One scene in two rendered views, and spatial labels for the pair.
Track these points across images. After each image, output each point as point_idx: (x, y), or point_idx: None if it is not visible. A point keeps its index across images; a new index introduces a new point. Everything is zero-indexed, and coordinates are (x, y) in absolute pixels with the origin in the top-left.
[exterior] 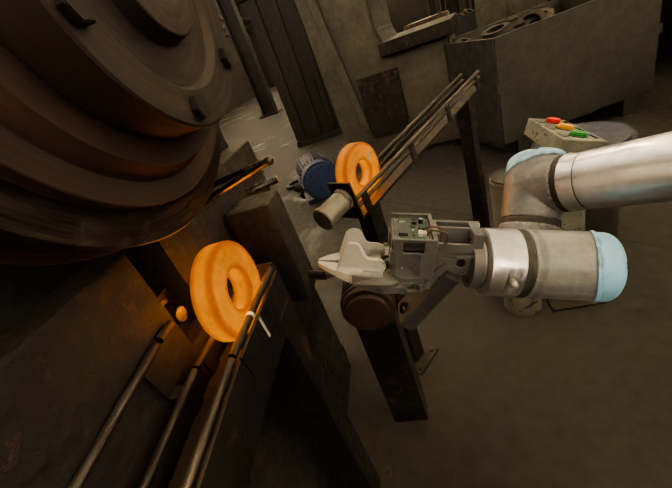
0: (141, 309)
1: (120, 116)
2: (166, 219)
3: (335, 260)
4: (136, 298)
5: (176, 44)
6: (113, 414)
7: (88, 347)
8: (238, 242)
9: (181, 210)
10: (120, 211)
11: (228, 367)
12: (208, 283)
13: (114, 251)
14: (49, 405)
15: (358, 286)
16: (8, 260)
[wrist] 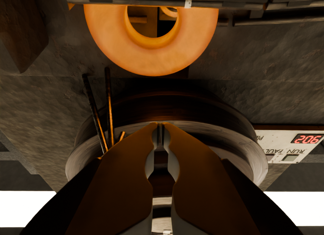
0: (210, 46)
1: None
2: (200, 129)
3: (155, 148)
4: (206, 55)
5: (164, 208)
6: (293, 22)
7: (252, 58)
8: None
9: (183, 127)
10: (222, 142)
11: (279, 8)
12: (190, 63)
13: (208, 99)
14: (288, 54)
15: (238, 171)
16: (245, 118)
